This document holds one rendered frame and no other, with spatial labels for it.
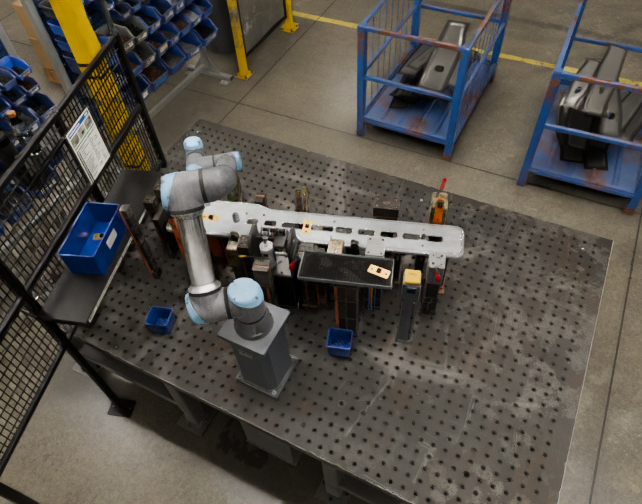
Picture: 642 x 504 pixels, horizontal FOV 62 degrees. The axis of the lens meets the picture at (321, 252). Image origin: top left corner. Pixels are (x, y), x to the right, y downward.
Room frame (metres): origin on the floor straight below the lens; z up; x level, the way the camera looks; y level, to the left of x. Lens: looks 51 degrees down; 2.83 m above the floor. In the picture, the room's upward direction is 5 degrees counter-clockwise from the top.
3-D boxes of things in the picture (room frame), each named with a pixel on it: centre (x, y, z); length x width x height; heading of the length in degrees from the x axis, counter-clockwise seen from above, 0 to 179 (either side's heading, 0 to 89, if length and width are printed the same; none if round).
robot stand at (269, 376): (1.07, 0.28, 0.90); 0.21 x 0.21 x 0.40; 60
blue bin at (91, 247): (1.57, 0.99, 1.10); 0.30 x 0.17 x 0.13; 169
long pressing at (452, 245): (1.63, 0.03, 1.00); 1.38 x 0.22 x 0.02; 77
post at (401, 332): (1.19, -0.35, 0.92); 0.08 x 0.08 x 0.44; 77
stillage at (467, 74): (3.78, -1.02, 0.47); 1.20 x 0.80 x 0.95; 149
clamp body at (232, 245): (1.50, 0.38, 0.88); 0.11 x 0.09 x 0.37; 167
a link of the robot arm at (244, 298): (1.07, 0.28, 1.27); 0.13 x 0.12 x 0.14; 96
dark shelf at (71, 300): (1.63, 0.98, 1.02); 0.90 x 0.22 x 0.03; 167
